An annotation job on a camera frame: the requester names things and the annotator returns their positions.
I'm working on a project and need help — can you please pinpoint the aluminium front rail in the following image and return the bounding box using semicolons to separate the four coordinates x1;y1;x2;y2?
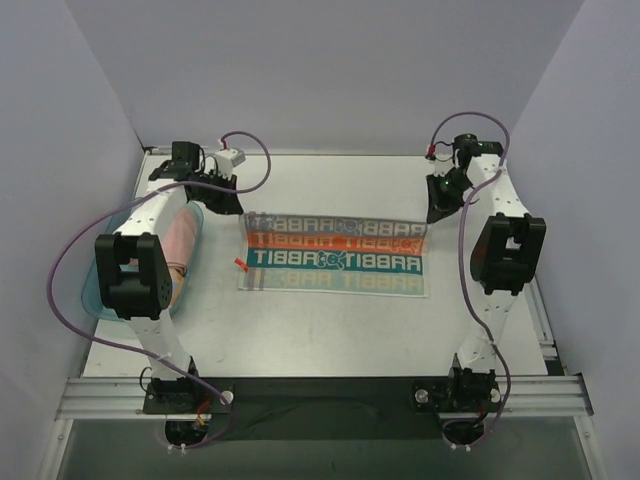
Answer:
56;375;594;420

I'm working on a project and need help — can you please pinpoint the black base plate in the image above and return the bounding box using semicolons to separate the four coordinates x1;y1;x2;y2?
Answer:
143;369;504;446

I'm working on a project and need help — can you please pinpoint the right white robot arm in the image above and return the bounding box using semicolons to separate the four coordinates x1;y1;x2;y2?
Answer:
426;133;546;413

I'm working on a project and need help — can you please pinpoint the pink rolled towel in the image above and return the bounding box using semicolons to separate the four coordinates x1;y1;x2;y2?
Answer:
162;206;199;277

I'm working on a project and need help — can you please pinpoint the white rabbit print towel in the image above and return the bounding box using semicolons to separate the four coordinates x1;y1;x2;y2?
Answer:
236;212;429;298

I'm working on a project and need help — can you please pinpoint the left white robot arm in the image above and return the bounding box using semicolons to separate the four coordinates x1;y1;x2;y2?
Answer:
95;142;245;412

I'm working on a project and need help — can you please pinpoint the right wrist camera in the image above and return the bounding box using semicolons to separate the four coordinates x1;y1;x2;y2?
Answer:
426;144;452;176

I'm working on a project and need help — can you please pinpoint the orange polka dot towel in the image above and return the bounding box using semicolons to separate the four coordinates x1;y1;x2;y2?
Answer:
169;273;185;308

